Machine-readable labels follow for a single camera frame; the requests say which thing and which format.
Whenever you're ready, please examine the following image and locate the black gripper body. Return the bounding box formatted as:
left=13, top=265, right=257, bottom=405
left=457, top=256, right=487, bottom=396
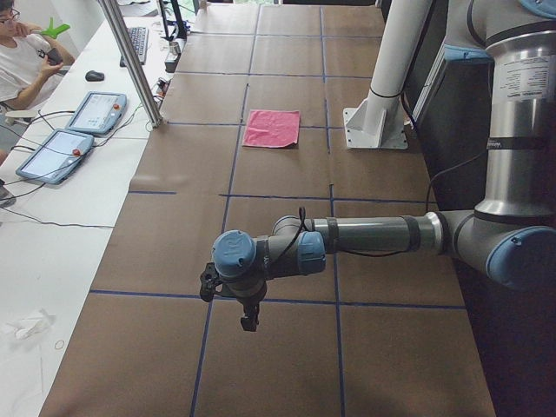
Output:
left=234, top=284, right=266, bottom=320

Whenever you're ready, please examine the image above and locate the pink towel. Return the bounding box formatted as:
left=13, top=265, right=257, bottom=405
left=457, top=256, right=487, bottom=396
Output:
left=242, top=109, right=301, bottom=149

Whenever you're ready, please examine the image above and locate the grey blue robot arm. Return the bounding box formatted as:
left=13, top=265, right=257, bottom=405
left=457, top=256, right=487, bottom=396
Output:
left=200, top=1, right=555, bottom=331

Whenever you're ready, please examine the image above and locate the crumpled white tissue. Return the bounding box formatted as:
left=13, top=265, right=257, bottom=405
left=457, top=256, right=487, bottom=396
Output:
left=1, top=308, right=56, bottom=341

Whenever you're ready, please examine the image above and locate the far teach pendant tablet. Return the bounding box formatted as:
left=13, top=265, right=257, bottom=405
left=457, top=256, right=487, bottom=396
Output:
left=66, top=91, right=127, bottom=135

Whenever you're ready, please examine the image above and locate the teach pendant tablet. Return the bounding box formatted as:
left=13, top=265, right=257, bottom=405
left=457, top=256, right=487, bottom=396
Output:
left=66, top=91, right=127, bottom=135
left=16, top=129, right=94, bottom=185

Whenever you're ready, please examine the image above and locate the near teach pendant tablet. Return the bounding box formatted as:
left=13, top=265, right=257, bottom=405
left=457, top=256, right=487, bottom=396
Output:
left=16, top=129, right=94, bottom=185

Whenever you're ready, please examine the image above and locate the small metal cup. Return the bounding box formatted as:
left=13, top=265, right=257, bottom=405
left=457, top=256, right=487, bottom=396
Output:
left=169, top=42, right=181, bottom=56

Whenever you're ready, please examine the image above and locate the black computer mouse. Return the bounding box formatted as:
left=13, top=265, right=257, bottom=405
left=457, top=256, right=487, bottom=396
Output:
left=85, top=70, right=105, bottom=83

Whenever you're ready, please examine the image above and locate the black monitor stand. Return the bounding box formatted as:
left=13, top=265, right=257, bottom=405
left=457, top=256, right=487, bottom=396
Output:
left=157, top=0, right=189, bottom=41

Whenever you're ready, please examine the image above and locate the black keyboard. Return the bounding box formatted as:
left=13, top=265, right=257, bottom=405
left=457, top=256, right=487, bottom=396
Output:
left=128, top=27, right=149, bottom=65

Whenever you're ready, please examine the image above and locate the seated person white shirt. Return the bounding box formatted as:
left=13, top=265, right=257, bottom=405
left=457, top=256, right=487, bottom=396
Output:
left=1, top=1, right=75, bottom=110

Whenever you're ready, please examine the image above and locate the green plastic tool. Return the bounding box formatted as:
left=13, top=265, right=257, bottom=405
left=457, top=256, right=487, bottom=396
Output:
left=38, top=17, right=71, bottom=39

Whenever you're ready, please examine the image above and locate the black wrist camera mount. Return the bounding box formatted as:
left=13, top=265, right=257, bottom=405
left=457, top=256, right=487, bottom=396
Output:
left=199, top=262, right=222, bottom=302

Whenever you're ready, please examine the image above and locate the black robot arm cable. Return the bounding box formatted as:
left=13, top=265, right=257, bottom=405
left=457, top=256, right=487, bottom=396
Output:
left=260, top=142, right=492, bottom=268

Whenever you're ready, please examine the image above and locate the aluminium frame post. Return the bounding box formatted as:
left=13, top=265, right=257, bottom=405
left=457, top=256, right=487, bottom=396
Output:
left=99, top=0, right=162, bottom=129

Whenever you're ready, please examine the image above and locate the white pillar with base plate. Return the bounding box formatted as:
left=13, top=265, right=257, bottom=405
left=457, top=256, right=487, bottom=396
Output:
left=343, top=0, right=432, bottom=149

